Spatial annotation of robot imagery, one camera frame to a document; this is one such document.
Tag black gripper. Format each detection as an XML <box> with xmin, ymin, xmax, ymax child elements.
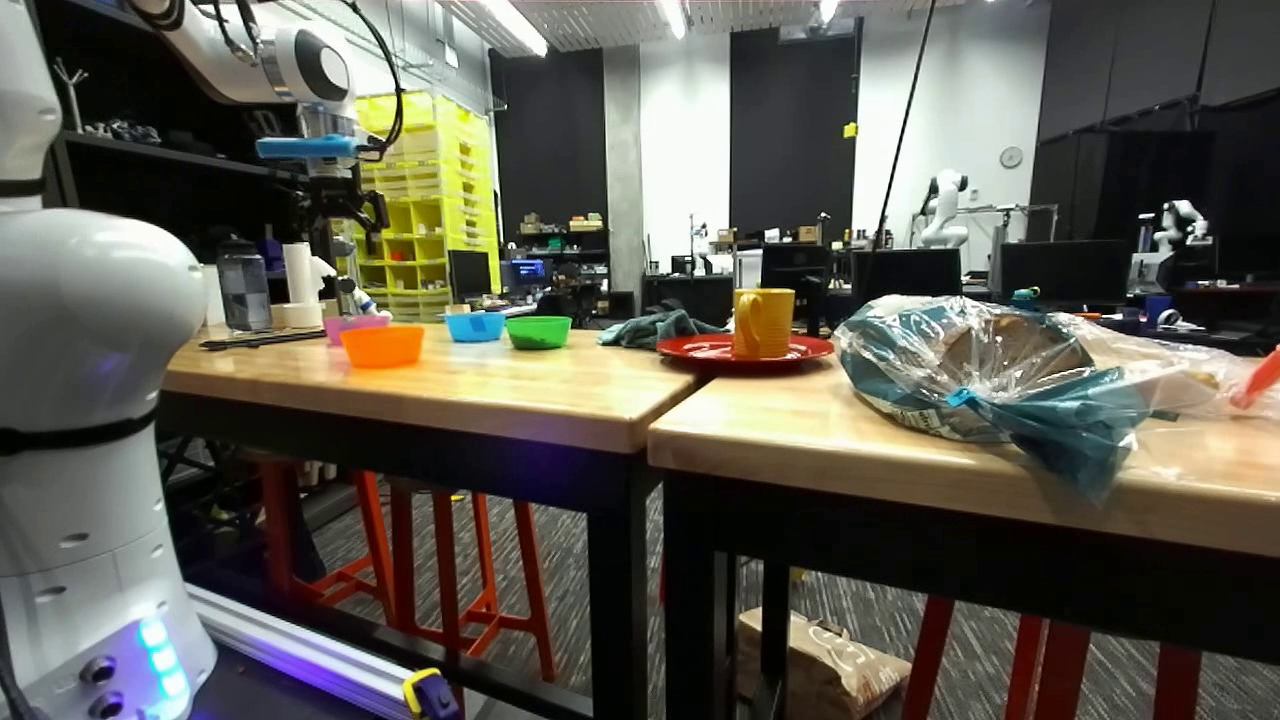
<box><xmin>284</xmin><ymin>163</ymin><xmax>391</xmax><ymax>274</ymax></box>

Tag pink plastic bowl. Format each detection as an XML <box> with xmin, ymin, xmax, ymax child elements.
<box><xmin>320</xmin><ymin>313</ymin><xmax>398</xmax><ymax>351</ymax></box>

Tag orange plastic bowl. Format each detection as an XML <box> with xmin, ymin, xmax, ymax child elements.
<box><xmin>336</xmin><ymin>325</ymin><xmax>429</xmax><ymax>374</ymax></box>

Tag blue plastic bowl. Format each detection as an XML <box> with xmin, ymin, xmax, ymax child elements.
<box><xmin>439</xmin><ymin>310</ymin><xmax>507</xmax><ymax>350</ymax></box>

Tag green plastic bowl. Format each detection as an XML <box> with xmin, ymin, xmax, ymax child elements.
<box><xmin>504</xmin><ymin>313</ymin><xmax>577</xmax><ymax>358</ymax></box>

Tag red-orange plate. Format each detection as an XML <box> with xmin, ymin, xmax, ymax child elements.
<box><xmin>654</xmin><ymin>332</ymin><xmax>842</xmax><ymax>377</ymax></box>

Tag white paper towel roll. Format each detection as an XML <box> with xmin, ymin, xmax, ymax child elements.
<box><xmin>275</xmin><ymin>240</ymin><xmax>327</xmax><ymax>316</ymax></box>

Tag yellow storage bin rack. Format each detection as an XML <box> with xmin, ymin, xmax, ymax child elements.
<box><xmin>347</xmin><ymin>91</ymin><xmax>504</xmax><ymax>328</ymax></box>

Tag clear glass jar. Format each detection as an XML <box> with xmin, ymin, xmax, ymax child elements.
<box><xmin>211</xmin><ymin>245</ymin><xmax>275</xmax><ymax>342</ymax></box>

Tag wooden table with bowls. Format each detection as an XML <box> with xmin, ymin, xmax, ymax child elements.
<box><xmin>156</xmin><ymin>325</ymin><xmax>707</xmax><ymax>720</ymax></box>

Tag orange metal stool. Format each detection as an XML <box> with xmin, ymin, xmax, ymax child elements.
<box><xmin>388</xmin><ymin>481</ymin><xmax>565</xmax><ymax>688</ymax></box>
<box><xmin>256</xmin><ymin>458</ymin><xmax>403</xmax><ymax>633</ymax></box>
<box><xmin>901</xmin><ymin>588</ymin><xmax>1207</xmax><ymax>720</ymax></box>

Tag teal grey cloth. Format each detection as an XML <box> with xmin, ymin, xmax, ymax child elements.
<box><xmin>597</xmin><ymin>304</ymin><xmax>707</xmax><ymax>351</ymax></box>

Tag yellow mug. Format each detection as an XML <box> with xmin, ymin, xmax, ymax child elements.
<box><xmin>728</xmin><ymin>284</ymin><xmax>802</xmax><ymax>363</ymax></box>

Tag black slanted pole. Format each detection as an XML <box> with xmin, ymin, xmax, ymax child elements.
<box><xmin>867</xmin><ymin>0</ymin><xmax>940</xmax><ymax>253</ymax></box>

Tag wooden table with bag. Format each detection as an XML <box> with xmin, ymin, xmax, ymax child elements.
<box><xmin>643</xmin><ymin>342</ymin><xmax>1280</xmax><ymax>720</ymax></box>

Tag clear plastic bag blue contents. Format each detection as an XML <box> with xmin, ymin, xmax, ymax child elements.
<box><xmin>828</xmin><ymin>294</ymin><xmax>1280</xmax><ymax>508</ymax></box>

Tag brown paper bag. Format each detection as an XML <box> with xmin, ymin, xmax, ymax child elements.
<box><xmin>734</xmin><ymin>603</ymin><xmax>917</xmax><ymax>720</ymax></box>

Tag blue wrist mount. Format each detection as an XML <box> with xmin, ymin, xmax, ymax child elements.
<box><xmin>253</xmin><ymin>130</ymin><xmax>370</xmax><ymax>168</ymax></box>

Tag aluminium frame rail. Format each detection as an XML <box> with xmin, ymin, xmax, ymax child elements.
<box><xmin>184</xmin><ymin>581</ymin><xmax>469</xmax><ymax>720</ymax></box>

